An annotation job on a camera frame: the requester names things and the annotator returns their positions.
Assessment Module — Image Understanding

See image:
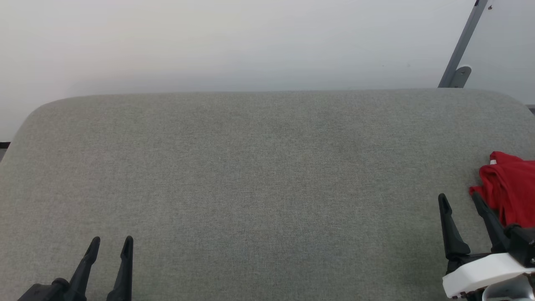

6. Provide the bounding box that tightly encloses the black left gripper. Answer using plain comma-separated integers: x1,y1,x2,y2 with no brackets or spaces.
17,236,134,301

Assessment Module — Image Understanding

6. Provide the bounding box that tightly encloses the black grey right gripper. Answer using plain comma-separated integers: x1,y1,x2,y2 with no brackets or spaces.
438,191,535,274

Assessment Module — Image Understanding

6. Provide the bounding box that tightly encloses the red and white shirt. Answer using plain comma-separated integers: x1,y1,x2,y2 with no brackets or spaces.
469,151,535,229

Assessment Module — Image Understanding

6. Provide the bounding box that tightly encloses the grey fabric sofa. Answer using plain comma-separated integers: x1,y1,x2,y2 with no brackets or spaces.
0,88,535,301

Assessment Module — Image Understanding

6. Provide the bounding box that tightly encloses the grey metal post bracket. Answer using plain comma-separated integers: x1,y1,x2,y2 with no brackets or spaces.
451,66,472,88

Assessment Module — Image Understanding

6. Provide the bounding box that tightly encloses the grey metal post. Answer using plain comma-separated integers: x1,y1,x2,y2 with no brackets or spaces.
438,0,489,88

